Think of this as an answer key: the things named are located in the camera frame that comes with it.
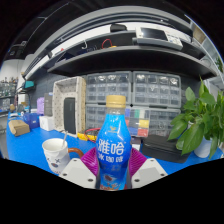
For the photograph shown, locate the yellow multimeter with red leads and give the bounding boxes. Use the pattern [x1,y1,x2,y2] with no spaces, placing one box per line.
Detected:
[77,127,101,144]

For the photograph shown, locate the beige perforated crate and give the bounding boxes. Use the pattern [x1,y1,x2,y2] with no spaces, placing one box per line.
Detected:
[52,76,87,138]

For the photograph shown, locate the blue box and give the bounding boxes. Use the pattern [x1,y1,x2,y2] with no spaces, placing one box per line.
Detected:
[22,112,41,130]

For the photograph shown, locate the purple box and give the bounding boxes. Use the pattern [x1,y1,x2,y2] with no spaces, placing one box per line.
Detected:
[36,96,46,116]

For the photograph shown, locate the grey box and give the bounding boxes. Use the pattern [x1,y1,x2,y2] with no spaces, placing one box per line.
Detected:
[43,92,54,117]

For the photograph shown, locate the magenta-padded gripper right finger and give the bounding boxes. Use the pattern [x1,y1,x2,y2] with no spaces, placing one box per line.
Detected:
[128,147,168,190]

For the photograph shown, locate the white shelf unit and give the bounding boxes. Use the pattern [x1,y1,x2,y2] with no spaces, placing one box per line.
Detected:
[189,19,224,88]

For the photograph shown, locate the clear organizer box, colourful parts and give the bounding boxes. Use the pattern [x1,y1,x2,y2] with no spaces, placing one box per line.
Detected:
[124,106,151,138]

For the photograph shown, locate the teal plastic object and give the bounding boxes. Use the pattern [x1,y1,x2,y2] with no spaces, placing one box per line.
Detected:
[23,80,36,90]

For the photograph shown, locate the black flat case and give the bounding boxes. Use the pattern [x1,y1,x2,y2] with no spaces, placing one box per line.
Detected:
[141,134,192,164]

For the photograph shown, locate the small white box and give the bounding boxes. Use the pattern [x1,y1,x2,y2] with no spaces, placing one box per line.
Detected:
[38,115,55,132]

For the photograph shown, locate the black wall shelf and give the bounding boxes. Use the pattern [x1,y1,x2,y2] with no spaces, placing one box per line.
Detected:
[46,30,218,81]

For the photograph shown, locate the white oscilloscope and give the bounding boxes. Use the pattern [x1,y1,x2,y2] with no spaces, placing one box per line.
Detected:
[134,27,184,51]

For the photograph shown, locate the green plant in white pot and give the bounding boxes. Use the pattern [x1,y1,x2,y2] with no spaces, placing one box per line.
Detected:
[167,77,224,160]

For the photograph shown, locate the distant cluttered shelf unit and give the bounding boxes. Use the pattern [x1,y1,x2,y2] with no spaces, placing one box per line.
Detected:
[0,75,18,116]

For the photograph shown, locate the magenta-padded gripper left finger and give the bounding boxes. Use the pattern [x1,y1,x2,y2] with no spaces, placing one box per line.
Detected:
[59,147,100,190]

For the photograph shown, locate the black box, white label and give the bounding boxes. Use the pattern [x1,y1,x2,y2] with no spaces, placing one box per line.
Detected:
[130,135,144,154]

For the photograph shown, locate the brown cardboard box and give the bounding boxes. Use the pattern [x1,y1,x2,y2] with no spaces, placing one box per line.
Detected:
[8,119,31,137]

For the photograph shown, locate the white mug, brown handle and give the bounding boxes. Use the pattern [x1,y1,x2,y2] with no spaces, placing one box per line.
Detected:
[41,137,85,176]

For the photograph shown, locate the blue drink bottle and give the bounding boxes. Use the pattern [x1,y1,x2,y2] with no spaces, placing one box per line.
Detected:
[95,94,133,192]

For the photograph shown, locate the black device on top shelf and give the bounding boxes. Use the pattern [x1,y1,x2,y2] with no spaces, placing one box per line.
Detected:
[110,23,128,33]

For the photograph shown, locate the red and yellow tool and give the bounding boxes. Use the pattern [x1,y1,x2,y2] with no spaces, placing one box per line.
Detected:
[101,38,114,49]

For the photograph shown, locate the black device in crate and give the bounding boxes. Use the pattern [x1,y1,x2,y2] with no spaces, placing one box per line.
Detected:
[63,97,77,135]

